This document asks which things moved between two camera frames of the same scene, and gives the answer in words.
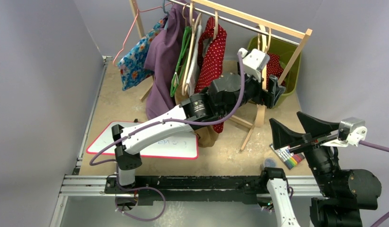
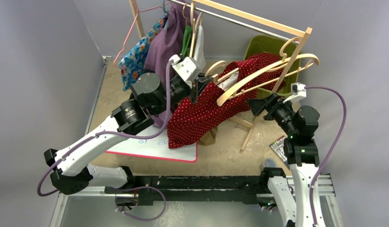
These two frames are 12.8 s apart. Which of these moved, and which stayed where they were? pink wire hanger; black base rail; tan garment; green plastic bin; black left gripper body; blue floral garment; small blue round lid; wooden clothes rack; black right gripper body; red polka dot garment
Moved: red polka dot garment; black left gripper body; black right gripper body
Stayed: blue floral garment; wooden clothes rack; small blue round lid; pink wire hanger; tan garment; black base rail; green plastic bin
